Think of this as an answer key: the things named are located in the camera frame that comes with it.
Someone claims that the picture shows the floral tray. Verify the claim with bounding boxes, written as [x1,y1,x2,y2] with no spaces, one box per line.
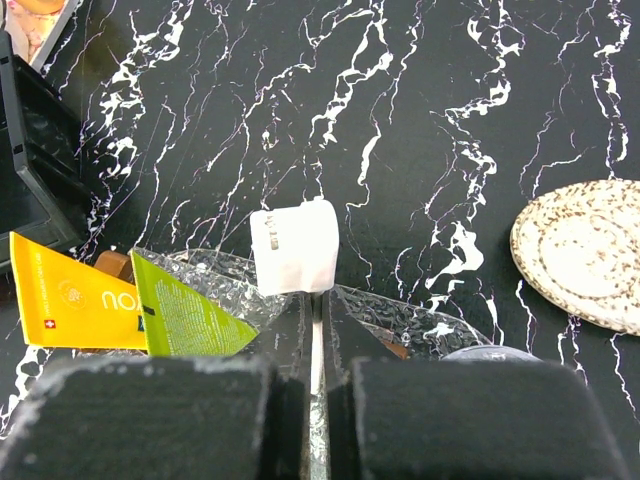
[1,0,82,70]

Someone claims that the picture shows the speckled round coaster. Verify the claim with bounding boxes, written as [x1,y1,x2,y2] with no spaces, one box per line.
[509,179,639,336]

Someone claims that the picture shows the clear plastic cup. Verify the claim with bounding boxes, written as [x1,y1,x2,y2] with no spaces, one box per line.
[442,345,539,362]

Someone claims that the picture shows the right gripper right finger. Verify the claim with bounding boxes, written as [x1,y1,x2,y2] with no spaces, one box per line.
[322,290,630,479]

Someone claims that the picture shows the black plastic bin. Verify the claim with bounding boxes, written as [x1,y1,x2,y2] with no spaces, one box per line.
[1,31,91,273]

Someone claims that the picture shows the clear acrylic rack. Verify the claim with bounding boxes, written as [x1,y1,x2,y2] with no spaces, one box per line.
[136,248,489,360]

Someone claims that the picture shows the yellow toothpaste tube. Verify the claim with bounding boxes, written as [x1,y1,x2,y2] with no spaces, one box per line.
[9,231,146,350]

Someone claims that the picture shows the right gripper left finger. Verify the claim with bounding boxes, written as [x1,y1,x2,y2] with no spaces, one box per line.
[1,295,311,479]

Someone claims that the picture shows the green toothpaste tube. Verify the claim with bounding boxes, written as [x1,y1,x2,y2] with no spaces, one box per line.
[130,250,258,357]

